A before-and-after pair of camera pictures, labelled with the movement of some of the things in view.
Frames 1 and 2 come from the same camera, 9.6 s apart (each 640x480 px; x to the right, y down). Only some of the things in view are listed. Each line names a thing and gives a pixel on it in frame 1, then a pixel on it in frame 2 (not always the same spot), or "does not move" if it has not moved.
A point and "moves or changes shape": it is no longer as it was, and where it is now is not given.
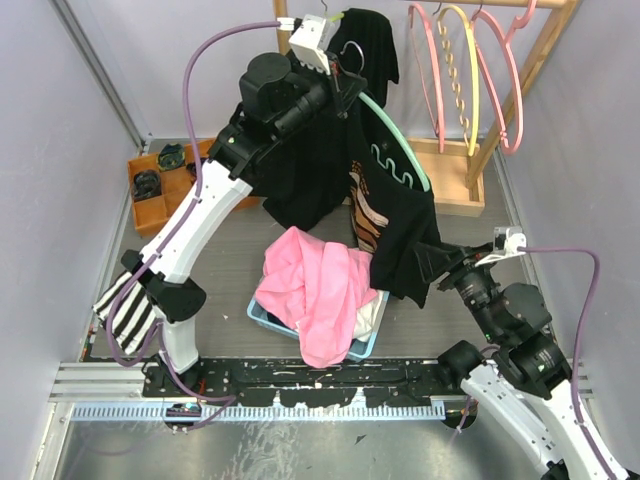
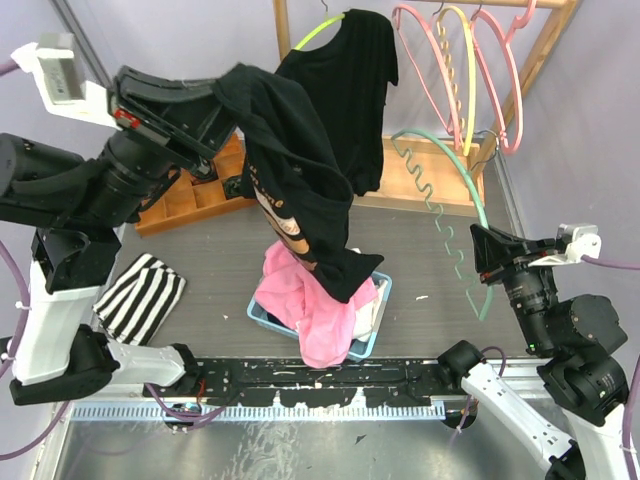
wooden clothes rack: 455,170 does not move
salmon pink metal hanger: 436,71 moves or changes shape
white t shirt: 365,316 does not move
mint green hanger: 409,148 to 437,208
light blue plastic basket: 356,350 does not move
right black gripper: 465,265 to 496,253
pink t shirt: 316,287 does not move
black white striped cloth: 133,317 does not move
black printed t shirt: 393,208 to 289,168
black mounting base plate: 291,381 does not move
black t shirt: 318,198 does not move
